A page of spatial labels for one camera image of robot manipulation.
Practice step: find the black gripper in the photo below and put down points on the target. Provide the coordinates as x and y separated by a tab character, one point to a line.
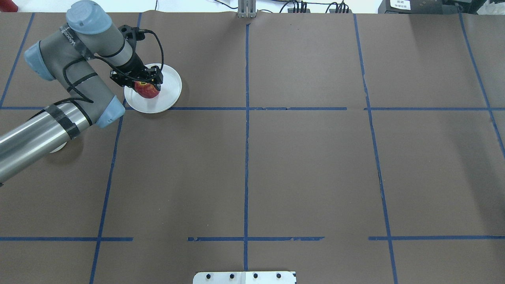
134	64

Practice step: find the red yellow apple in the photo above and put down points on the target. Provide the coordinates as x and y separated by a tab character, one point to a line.
145	90

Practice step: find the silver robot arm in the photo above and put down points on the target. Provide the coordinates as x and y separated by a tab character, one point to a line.
64	56

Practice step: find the white bowl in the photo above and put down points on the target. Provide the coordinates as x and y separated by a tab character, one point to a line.
59	148

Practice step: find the black small computer box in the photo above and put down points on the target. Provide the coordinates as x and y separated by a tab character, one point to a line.
438	7

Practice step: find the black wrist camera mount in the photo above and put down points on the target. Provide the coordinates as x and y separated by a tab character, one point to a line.
132	35

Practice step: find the aluminium frame post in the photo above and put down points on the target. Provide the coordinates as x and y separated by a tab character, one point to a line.
247	9

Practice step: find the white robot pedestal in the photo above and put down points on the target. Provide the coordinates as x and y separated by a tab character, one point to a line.
245	277

